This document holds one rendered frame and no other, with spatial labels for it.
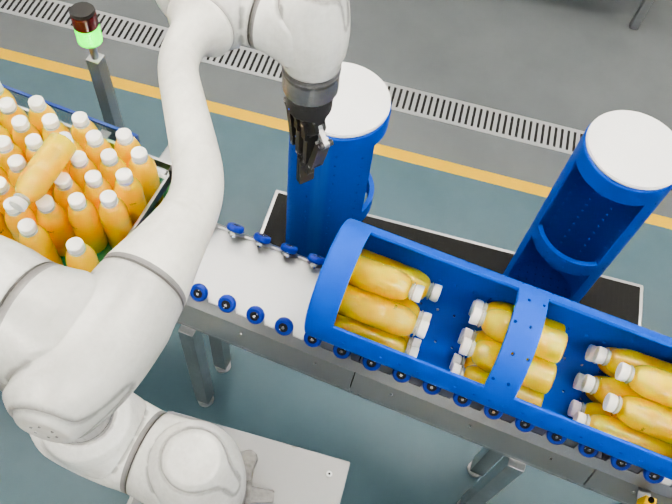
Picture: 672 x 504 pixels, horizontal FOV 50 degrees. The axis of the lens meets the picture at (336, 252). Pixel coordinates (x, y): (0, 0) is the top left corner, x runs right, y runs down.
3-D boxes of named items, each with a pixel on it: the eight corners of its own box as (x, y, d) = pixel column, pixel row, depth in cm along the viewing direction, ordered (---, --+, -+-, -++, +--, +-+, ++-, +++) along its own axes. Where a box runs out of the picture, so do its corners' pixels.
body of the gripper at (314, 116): (344, 98, 114) (339, 136, 121) (316, 63, 117) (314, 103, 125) (302, 115, 111) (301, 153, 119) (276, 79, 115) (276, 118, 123)
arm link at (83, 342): (181, 273, 72) (62, 224, 74) (78, 435, 62) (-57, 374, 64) (190, 334, 83) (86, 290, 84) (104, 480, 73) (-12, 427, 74)
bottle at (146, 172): (168, 194, 197) (159, 151, 181) (154, 213, 193) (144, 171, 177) (146, 184, 198) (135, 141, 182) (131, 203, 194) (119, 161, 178)
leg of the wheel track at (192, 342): (209, 409, 259) (193, 339, 205) (194, 403, 260) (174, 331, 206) (216, 395, 262) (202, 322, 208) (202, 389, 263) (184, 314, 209)
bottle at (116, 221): (128, 255, 186) (115, 216, 170) (103, 247, 187) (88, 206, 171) (141, 234, 190) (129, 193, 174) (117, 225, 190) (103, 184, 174)
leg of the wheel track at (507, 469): (470, 519, 247) (525, 474, 193) (453, 512, 247) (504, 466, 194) (474, 503, 250) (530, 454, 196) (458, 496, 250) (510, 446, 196)
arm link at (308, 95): (322, 33, 112) (320, 62, 118) (270, 53, 110) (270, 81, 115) (352, 72, 109) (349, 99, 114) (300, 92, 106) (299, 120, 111)
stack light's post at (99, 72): (154, 266, 287) (97, 64, 192) (145, 263, 287) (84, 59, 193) (159, 258, 289) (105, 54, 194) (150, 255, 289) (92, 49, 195)
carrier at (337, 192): (309, 302, 267) (373, 269, 276) (324, 155, 192) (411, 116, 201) (271, 244, 278) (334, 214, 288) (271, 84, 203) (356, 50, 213)
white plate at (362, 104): (325, 150, 191) (324, 153, 192) (410, 113, 200) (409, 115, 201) (273, 81, 202) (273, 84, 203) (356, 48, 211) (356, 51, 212)
